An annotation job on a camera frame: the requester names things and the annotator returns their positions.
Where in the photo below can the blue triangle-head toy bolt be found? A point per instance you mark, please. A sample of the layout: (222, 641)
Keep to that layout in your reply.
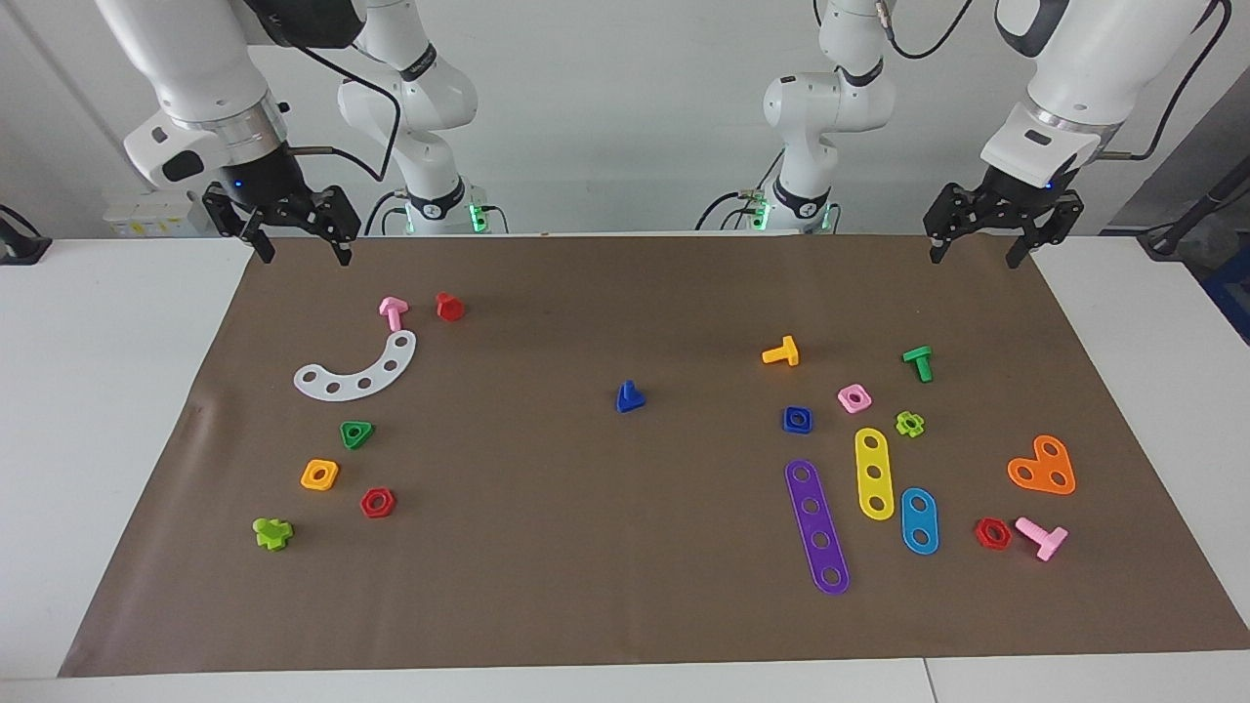
(630, 400)

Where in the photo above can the black pole stand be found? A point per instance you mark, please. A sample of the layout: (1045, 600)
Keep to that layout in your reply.
(1167, 239)

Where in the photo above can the white curved five-hole strip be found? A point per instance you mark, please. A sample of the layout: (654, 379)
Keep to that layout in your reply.
(350, 389)

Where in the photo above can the orange plastic toy bolt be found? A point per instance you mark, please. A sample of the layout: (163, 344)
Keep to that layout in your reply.
(786, 353)

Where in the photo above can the blue crate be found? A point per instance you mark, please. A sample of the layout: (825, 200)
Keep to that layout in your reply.
(1232, 293)

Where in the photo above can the yellow three-hole toy strip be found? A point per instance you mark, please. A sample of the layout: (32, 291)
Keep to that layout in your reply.
(873, 457)

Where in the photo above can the red hexagonal toy nut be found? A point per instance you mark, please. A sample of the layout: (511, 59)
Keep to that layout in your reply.
(979, 539)
(366, 510)

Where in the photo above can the pink square toy nut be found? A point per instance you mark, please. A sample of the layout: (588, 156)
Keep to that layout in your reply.
(844, 402)

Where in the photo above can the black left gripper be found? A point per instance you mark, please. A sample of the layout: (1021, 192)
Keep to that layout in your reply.
(1016, 200)

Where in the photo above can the brown table mat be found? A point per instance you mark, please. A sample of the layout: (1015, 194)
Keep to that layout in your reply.
(586, 547)

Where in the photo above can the orange square toy nut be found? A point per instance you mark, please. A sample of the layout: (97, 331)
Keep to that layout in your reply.
(308, 480)

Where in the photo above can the green triangular toy nut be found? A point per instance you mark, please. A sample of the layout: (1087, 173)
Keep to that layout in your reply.
(350, 441)

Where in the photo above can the red plastic toy bolt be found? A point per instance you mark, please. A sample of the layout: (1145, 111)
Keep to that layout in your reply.
(449, 309)

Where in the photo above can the purple four-hole toy strip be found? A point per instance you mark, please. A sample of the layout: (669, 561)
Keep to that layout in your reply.
(816, 523)

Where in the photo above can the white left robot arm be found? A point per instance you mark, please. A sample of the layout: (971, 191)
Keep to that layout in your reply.
(1084, 68)

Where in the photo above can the lime green cross nut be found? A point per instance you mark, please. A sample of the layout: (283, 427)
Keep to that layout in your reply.
(916, 433)

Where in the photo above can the black clamp mount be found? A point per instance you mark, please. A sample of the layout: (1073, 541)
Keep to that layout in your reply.
(20, 249)

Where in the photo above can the blue two-hole toy strip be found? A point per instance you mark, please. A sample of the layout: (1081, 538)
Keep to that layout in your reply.
(919, 520)

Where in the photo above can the white electrical box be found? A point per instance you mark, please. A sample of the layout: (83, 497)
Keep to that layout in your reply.
(146, 220)

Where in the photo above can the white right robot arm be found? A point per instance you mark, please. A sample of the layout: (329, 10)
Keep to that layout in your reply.
(186, 59)

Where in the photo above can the blue square toy nut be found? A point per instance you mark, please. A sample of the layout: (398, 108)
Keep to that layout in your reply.
(787, 426)

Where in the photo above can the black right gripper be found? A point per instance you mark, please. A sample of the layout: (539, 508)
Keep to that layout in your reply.
(266, 187)

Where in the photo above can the lime green cross-head bolt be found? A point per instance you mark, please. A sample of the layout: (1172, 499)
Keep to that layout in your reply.
(271, 535)

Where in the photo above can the pink plastic toy bolt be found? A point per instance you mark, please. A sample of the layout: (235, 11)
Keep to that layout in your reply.
(394, 314)
(1047, 539)

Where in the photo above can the grey partition panel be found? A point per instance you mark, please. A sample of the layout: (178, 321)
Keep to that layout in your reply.
(1147, 200)

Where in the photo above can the green plastic toy bolt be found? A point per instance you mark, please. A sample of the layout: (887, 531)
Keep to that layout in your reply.
(921, 363)

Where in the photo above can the orange heart-shaped toy plate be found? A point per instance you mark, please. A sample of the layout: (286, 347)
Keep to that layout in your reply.
(1043, 469)

